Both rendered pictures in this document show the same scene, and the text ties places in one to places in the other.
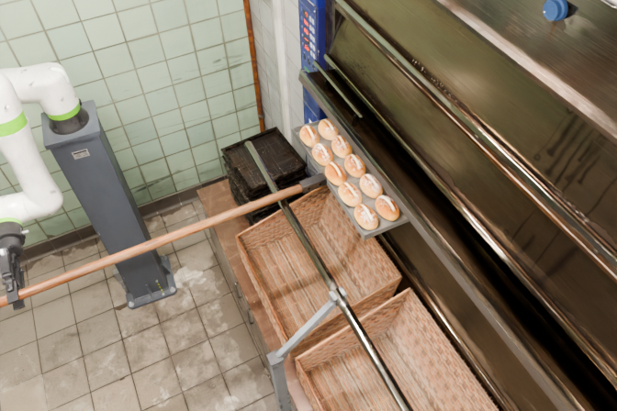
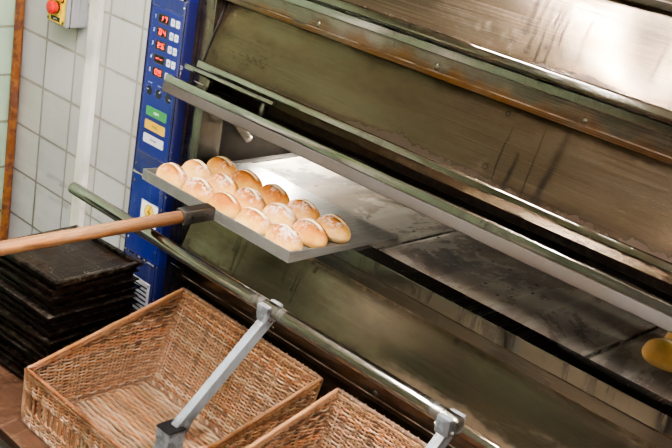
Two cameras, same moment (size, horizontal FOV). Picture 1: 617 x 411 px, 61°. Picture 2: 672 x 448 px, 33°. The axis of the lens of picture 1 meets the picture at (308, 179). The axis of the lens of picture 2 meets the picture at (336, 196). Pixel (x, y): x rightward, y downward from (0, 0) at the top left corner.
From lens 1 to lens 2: 141 cm
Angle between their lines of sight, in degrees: 35
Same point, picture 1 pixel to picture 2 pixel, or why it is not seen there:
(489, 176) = (456, 114)
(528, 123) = (497, 14)
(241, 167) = (33, 264)
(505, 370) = (502, 410)
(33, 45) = not seen: outside the picture
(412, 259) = (341, 332)
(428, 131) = (368, 98)
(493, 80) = not seen: outside the picture
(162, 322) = not seen: outside the picture
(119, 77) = not seen: outside the picture
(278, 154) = (90, 253)
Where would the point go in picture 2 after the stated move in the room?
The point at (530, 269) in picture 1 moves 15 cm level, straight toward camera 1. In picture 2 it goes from (520, 192) to (509, 214)
